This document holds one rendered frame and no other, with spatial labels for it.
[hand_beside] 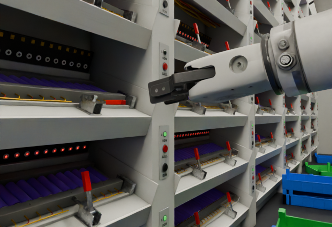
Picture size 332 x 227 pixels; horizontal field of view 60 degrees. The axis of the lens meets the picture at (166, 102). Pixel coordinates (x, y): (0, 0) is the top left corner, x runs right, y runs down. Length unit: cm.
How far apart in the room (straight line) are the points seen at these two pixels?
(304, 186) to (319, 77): 144
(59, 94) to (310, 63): 40
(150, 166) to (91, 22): 32
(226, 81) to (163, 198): 43
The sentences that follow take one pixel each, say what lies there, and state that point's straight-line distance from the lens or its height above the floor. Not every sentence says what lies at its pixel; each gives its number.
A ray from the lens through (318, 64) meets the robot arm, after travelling 33.
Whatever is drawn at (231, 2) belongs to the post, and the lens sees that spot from 139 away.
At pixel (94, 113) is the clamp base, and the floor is 49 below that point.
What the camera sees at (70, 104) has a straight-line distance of 53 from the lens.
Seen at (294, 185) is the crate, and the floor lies 11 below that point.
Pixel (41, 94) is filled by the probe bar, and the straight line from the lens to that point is 52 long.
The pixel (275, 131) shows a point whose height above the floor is 38.
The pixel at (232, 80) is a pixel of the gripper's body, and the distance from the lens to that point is 33.
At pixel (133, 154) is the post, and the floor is 39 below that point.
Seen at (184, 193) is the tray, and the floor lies 28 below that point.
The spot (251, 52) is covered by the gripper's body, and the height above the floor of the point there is 55.
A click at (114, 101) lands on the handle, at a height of 51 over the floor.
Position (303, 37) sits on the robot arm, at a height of 56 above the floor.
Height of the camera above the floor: 49
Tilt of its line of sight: 2 degrees up
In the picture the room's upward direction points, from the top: straight up
